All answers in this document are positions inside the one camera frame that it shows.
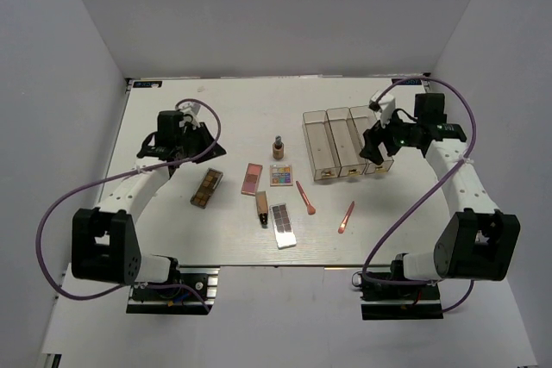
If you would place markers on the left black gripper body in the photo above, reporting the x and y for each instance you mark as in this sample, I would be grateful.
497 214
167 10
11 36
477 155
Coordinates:
195 140

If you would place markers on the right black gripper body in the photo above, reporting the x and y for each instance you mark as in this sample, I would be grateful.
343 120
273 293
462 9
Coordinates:
393 135

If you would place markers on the foundation bottle with pump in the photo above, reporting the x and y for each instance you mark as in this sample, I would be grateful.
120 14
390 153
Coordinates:
278 148

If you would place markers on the beige concealer tube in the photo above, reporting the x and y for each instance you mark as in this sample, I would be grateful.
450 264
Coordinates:
262 207

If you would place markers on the orange makeup brush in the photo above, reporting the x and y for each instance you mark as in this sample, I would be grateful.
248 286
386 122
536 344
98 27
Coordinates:
346 218

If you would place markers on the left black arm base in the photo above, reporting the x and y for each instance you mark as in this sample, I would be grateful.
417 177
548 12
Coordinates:
192 291

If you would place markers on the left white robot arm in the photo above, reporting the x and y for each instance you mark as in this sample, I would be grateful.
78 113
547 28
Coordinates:
105 245

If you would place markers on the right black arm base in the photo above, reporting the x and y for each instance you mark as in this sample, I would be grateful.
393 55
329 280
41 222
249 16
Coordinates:
383 302

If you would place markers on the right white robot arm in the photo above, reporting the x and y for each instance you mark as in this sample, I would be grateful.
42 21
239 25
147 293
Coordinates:
479 240

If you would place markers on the pink makeup brush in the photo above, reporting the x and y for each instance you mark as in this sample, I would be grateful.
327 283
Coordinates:
309 207

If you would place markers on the right clear organizer bin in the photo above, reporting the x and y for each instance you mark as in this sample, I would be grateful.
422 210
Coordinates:
364 119

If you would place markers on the clear organizer bin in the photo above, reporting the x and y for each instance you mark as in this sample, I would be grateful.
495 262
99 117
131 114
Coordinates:
364 119
347 141
320 145

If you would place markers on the brown eyeshadow palette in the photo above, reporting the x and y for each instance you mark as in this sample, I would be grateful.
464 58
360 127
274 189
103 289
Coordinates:
206 188

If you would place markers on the middle clear organizer bin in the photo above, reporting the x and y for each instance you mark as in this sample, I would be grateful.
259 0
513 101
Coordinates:
347 141

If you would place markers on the left clear organizer bin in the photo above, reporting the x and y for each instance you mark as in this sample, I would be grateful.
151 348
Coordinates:
320 145

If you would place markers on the pink blush palette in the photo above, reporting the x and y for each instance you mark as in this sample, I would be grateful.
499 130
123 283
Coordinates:
251 180

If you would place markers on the colourful square eyeshadow palette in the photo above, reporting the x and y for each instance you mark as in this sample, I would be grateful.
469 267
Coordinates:
281 175

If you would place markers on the silver eyeshadow palette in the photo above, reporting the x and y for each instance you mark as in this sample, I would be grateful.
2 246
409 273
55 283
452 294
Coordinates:
282 226

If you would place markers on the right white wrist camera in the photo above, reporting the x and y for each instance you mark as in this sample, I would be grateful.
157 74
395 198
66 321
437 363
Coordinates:
383 105

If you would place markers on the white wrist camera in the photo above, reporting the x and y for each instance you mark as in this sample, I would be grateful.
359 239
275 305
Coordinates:
383 105
190 112

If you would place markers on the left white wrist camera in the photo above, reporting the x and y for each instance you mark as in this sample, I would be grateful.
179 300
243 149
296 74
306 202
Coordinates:
190 112

